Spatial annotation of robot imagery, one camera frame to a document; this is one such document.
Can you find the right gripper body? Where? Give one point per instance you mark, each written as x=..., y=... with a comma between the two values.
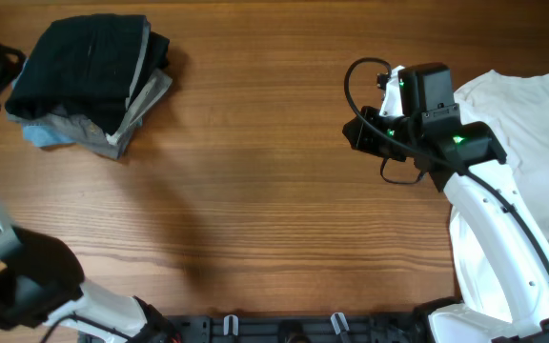
x=370, y=139

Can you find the black shorts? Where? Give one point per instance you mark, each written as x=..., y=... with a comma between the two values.
x=94, y=65

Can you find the white t-shirt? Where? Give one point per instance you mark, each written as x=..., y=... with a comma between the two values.
x=517, y=110

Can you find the folded blue garment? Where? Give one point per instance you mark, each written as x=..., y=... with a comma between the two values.
x=57, y=130

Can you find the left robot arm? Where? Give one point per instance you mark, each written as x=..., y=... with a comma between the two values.
x=43, y=283

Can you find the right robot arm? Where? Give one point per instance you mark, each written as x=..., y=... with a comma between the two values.
x=502, y=257

